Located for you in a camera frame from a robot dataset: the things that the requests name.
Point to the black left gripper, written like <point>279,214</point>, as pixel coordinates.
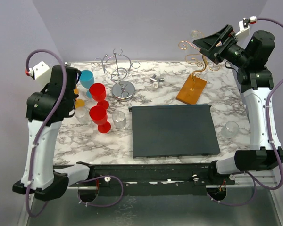
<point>76,96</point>

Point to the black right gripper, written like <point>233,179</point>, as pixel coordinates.
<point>209,43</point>

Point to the aluminium extrusion rail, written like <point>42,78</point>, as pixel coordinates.
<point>267,178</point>

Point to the small chrome metal fitting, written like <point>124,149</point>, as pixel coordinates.
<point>154,78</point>

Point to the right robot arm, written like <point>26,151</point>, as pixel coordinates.
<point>256,82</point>

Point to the clear ribbed wine glass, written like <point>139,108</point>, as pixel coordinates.
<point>119,119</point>

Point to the gold wire wooden-base rack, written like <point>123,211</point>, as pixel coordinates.
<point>194,84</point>

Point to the yellow plastic wine glass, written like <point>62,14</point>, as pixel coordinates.
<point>78,102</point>

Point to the blue plastic wine glass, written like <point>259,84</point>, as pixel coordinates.
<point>86,80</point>

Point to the red plastic wine glass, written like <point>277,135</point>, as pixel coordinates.
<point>99,116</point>

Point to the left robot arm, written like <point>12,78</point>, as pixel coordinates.
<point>39,177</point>

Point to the clear textured wine glass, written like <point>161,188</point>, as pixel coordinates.
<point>82,115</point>

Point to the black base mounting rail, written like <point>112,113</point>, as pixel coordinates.
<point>157,179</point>

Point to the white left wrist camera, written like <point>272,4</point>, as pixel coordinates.
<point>40,73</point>

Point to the dark grey flat box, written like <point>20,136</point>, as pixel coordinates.
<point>173,131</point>

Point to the chrome wine glass rack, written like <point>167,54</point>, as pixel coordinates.
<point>116,68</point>

